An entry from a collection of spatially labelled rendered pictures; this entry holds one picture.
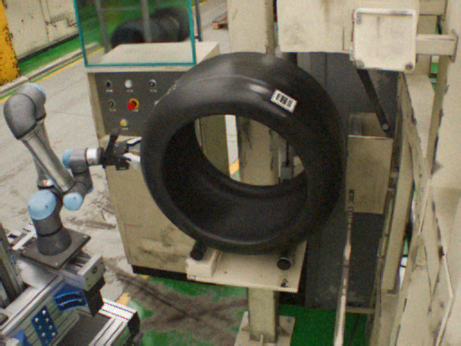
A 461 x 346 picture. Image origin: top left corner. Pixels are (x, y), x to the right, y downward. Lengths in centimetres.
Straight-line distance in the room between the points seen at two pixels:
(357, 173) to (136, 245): 146
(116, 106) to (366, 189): 124
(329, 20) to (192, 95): 51
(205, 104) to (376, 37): 59
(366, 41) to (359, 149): 84
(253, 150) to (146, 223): 102
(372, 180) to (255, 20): 65
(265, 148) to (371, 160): 38
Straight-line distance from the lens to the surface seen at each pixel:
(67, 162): 189
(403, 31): 75
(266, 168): 171
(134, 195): 244
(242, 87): 119
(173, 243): 255
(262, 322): 226
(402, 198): 167
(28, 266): 212
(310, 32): 85
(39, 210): 187
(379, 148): 155
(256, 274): 158
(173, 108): 125
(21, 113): 173
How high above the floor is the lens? 189
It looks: 30 degrees down
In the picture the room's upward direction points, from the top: 5 degrees counter-clockwise
